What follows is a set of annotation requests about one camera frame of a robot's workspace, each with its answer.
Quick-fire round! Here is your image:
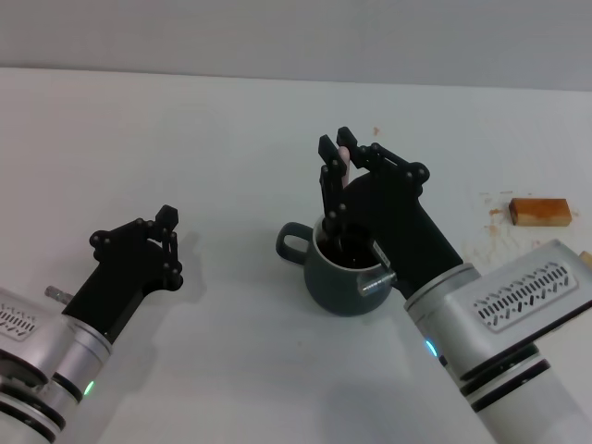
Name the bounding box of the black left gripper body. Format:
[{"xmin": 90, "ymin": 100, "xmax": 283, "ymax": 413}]
[{"xmin": 62, "ymin": 240, "xmax": 167, "ymax": 343}]

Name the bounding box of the dark grey coffee cup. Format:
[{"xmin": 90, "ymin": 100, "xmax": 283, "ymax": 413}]
[{"xmin": 276, "ymin": 215, "xmax": 399, "ymax": 317}]

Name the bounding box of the metal plug on right wrist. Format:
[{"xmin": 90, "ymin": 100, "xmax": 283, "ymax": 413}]
[{"xmin": 357, "ymin": 270, "xmax": 398, "ymax": 296}]

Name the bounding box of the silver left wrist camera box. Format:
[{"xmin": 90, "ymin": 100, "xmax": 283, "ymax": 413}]
[{"xmin": 0, "ymin": 286, "xmax": 66, "ymax": 366}]

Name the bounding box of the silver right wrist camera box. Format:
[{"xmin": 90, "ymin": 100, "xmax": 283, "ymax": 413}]
[{"xmin": 443, "ymin": 239, "xmax": 592, "ymax": 344}]

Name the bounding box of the brown stained wooden block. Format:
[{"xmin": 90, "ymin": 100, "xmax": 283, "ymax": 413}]
[{"xmin": 508, "ymin": 197, "xmax": 571, "ymax": 228}]

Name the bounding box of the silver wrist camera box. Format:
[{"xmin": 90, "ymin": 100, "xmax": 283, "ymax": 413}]
[
  {"xmin": 0, "ymin": 286, "xmax": 66, "ymax": 366},
  {"xmin": 443, "ymin": 239, "xmax": 592, "ymax": 344}
]

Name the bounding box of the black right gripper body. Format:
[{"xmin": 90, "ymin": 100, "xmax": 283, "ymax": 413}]
[{"xmin": 344, "ymin": 171, "xmax": 465, "ymax": 301}]

